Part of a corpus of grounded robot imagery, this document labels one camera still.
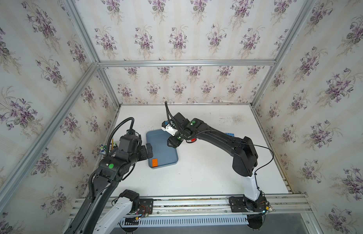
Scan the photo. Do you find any blue-grey plastic tray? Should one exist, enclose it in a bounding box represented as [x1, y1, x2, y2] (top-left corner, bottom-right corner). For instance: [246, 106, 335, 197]
[146, 129, 178, 169]

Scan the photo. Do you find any orange lego brick lower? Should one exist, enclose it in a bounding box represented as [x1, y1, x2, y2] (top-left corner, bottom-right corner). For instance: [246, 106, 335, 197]
[151, 159, 159, 168]

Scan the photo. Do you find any pen cup with pens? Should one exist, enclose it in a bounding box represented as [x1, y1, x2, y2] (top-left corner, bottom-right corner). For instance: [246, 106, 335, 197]
[98, 138, 118, 156]

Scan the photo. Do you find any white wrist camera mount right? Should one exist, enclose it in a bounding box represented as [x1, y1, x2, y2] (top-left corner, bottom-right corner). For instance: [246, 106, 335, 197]
[161, 121, 178, 136]

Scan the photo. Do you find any white slotted cable duct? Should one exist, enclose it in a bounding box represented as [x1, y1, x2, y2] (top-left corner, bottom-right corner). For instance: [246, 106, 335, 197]
[119, 215, 249, 228]

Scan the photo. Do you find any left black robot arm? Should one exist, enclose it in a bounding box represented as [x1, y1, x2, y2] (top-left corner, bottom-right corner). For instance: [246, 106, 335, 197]
[65, 134, 153, 234]

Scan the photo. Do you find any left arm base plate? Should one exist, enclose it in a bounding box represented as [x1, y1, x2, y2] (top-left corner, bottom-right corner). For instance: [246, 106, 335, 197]
[125, 199, 154, 218]

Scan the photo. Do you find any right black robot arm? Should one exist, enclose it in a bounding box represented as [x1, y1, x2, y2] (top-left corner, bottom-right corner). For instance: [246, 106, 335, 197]
[161, 113, 265, 208]

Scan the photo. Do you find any aluminium rail frame front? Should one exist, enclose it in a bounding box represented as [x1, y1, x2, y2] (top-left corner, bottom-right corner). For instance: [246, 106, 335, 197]
[63, 190, 323, 234]

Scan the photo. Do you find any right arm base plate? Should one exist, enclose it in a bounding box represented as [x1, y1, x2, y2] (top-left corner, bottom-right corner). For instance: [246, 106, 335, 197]
[228, 195, 270, 213]

